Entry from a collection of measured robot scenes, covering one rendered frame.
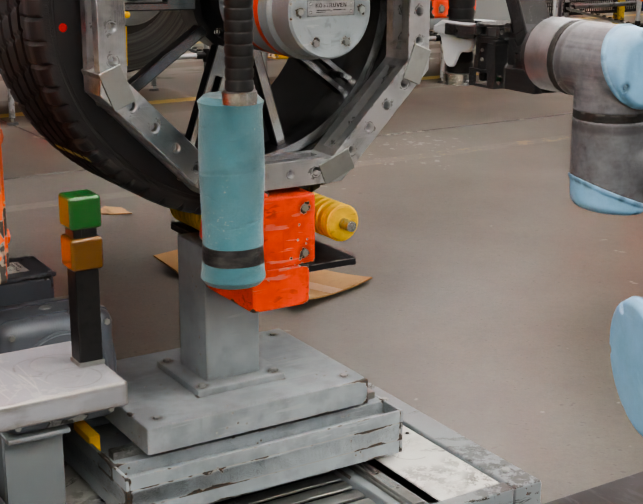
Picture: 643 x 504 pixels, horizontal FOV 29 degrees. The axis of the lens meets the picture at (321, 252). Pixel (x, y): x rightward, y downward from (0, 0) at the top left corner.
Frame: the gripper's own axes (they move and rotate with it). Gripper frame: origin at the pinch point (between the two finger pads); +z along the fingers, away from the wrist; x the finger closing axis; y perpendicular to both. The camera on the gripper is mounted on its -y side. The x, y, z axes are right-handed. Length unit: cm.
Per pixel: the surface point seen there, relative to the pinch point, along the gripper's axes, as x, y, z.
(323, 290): 57, 82, 126
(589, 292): 118, 83, 92
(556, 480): 36, 83, 13
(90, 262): -55, 25, -4
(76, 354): -57, 37, -2
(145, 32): -13, 7, 74
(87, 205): -55, 18, -4
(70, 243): -57, 22, -4
